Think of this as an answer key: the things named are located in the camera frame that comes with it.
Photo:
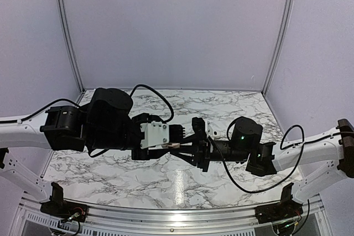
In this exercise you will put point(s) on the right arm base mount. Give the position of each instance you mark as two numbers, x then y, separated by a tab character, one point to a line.
285	208

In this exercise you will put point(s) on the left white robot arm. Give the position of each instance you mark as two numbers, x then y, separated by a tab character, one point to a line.
101	125

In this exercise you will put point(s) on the aluminium front rail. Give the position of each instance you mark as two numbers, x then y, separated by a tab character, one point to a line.
109	220

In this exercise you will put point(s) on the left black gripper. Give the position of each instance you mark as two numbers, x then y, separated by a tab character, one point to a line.
150	154

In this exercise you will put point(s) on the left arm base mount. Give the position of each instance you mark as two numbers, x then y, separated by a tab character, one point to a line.
57	206

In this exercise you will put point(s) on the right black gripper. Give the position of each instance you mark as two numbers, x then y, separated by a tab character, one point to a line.
202	157

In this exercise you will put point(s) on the right corner frame post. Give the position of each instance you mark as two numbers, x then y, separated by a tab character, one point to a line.
288	6

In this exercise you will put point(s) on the pink round earbud case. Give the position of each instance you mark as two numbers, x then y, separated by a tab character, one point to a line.
173	145

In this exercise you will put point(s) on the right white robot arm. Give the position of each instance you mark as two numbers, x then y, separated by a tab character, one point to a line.
243	145

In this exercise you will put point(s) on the corner frame post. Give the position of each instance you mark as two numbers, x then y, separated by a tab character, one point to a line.
69	46
288	6

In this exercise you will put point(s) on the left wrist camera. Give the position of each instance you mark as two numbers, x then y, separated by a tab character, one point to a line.
158	133

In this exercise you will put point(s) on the left corner frame post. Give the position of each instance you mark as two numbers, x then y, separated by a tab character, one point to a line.
69	46

